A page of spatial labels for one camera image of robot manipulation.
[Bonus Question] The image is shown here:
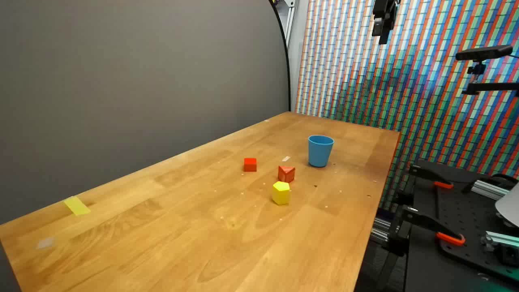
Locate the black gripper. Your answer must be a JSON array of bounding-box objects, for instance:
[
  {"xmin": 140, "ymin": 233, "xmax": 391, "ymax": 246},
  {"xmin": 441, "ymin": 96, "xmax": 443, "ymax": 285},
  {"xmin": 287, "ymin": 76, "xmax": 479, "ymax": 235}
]
[{"xmin": 372, "ymin": 0, "xmax": 402, "ymax": 47}]

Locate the yellow block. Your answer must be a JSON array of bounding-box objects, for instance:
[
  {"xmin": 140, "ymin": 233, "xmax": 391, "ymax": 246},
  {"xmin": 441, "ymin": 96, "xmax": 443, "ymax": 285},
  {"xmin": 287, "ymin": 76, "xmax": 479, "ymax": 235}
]
[{"xmin": 271, "ymin": 180, "xmax": 292, "ymax": 208}]

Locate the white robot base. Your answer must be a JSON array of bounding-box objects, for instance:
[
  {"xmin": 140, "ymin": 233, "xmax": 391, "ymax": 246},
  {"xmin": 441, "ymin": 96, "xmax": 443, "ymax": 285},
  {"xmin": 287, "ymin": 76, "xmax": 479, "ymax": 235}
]
[{"xmin": 493, "ymin": 182, "xmax": 519, "ymax": 229}]

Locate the blue plastic cup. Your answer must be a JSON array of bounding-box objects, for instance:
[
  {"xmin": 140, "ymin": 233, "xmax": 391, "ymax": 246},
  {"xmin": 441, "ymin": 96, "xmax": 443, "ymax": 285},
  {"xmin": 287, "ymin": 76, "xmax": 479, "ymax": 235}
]
[{"xmin": 307, "ymin": 135, "xmax": 336, "ymax": 169}]

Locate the red-orange wedge block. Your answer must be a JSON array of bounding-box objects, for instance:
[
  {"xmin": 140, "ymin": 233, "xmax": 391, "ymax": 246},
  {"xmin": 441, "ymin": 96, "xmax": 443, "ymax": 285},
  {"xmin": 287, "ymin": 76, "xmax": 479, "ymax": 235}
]
[{"xmin": 276, "ymin": 164, "xmax": 297, "ymax": 185}]

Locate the multicolour patterned backdrop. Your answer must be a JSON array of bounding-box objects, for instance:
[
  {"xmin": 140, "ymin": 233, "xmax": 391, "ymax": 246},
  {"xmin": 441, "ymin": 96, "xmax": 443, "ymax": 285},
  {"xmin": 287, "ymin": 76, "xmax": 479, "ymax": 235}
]
[{"xmin": 294, "ymin": 0, "xmax": 519, "ymax": 182}]

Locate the small red cube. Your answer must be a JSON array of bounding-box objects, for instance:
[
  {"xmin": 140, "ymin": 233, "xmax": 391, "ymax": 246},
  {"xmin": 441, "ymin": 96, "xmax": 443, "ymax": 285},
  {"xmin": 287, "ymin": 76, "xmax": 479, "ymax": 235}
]
[{"xmin": 242, "ymin": 156, "xmax": 260, "ymax": 173}]

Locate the silver aluminium extrusion bar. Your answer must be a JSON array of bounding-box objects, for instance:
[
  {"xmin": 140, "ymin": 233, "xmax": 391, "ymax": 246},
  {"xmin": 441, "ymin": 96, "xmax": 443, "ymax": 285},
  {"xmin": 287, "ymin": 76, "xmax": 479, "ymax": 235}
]
[{"xmin": 469, "ymin": 178, "xmax": 513, "ymax": 203}]

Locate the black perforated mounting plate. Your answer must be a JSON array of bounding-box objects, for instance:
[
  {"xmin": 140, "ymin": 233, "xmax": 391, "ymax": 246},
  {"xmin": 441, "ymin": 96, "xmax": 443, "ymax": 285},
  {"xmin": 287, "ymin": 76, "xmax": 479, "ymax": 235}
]
[{"xmin": 406, "ymin": 160, "xmax": 519, "ymax": 285}]

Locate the teal aluminium extrusion bar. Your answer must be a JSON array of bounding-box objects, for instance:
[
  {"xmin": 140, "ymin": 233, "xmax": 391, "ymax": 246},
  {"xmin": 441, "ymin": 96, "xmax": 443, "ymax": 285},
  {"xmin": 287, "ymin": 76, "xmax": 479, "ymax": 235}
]
[{"xmin": 482, "ymin": 229, "xmax": 519, "ymax": 255}]

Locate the yellow tape strip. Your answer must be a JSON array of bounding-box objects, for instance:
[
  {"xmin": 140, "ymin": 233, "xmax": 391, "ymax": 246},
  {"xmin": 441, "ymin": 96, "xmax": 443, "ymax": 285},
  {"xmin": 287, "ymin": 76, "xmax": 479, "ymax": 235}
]
[{"xmin": 62, "ymin": 195, "xmax": 93, "ymax": 217}]

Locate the white vertical post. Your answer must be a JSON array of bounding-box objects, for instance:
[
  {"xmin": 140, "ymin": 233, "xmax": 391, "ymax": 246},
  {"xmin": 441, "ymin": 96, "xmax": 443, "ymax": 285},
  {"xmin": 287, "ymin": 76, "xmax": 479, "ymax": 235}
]
[{"xmin": 287, "ymin": 0, "xmax": 312, "ymax": 117}]

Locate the black curved cable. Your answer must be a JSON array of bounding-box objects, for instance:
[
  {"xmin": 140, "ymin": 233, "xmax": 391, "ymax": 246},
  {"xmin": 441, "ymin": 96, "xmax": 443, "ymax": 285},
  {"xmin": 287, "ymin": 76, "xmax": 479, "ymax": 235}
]
[{"xmin": 268, "ymin": 0, "xmax": 294, "ymax": 113}]

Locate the black camera on stand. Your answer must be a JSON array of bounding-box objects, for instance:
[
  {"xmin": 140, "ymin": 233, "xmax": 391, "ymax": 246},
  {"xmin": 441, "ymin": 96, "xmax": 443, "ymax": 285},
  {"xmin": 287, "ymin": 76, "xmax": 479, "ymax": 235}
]
[{"xmin": 454, "ymin": 44, "xmax": 514, "ymax": 63}]

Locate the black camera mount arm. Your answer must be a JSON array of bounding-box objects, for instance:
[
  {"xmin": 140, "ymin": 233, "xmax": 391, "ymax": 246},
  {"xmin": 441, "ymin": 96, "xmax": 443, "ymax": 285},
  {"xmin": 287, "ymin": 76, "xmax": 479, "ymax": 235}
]
[{"xmin": 461, "ymin": 60, "xmax": 519, "ymax": 99}]

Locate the black clamp orange handle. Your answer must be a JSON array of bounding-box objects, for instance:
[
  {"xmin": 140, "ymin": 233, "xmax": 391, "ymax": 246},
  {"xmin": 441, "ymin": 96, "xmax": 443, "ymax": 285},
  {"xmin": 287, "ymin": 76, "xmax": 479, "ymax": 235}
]
[
  {"xmin": 406, "ymin": 164, "xmax": 456, "ymax": 193},
  {"xmin": 398, "ymin": 204, "xmax": 467, "ymax": 248}
]

